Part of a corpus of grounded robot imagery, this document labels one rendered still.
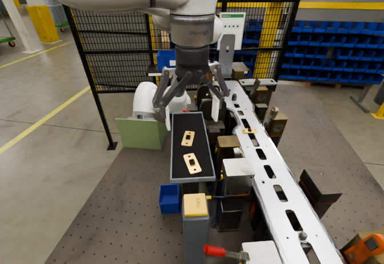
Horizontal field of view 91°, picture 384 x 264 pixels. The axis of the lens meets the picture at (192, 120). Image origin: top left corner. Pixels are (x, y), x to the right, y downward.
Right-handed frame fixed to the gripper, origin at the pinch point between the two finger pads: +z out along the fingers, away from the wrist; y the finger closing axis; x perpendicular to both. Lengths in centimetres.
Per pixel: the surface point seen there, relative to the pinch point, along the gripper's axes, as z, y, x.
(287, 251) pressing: 33.6, 21.3, -27.4
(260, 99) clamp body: 36, 69, 58
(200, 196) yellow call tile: 17.7, -1.4, -12.4
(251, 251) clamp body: 27.6, 8.7, -25.7
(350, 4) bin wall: -10, 263, 169
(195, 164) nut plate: 17.4, 0.8, -1.2
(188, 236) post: 28.7, -6.3, -16.7
